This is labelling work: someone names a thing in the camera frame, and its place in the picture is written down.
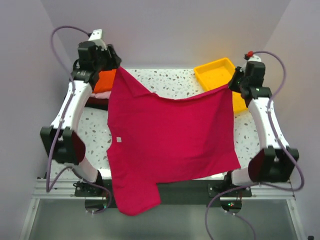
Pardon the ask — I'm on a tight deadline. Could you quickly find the maroon folded t shirt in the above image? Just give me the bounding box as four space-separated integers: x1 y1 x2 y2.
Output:
85 97 109 109

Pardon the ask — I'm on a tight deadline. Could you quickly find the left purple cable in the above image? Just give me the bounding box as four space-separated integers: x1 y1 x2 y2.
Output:
45 25 113 215

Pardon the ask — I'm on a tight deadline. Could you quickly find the orange folded t shirt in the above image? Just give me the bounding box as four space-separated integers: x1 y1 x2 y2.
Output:
93 69 117 94

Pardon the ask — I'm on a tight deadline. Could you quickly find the pink folded t shirt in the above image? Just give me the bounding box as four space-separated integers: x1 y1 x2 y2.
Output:
90 91 111 99

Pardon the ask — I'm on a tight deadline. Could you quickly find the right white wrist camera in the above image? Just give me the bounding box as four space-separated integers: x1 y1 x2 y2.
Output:
244 51 262 64

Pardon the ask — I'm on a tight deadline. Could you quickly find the purple cable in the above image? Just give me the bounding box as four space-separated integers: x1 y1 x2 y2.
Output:
45 25 113 215
204 50 305 240

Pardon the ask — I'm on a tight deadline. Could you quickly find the aluminium frame rail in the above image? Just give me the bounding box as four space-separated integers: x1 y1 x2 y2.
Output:
32 179 295 200

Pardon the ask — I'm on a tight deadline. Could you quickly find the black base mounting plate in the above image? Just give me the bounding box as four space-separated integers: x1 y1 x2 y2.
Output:
73 179 253 209

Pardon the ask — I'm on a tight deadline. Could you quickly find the yellow plastic tray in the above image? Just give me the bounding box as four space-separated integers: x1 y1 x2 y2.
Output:
193 57 248 114

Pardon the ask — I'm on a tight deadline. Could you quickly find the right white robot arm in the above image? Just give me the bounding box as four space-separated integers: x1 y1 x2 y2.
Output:
222 55 299 197

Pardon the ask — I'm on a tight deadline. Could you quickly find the magenta t shirt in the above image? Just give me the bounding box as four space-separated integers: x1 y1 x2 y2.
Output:
107 68 241 216

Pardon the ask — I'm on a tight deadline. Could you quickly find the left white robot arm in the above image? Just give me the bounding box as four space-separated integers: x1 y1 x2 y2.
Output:
40 40 122 196

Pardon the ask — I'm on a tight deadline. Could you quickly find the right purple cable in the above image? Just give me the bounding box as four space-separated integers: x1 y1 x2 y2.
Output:
204 50 305 240

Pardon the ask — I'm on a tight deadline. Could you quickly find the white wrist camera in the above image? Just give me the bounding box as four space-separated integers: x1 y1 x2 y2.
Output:
88 29 107 50
244 51 262 64

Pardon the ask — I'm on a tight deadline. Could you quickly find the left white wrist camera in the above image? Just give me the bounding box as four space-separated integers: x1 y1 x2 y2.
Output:
88 29 107 50

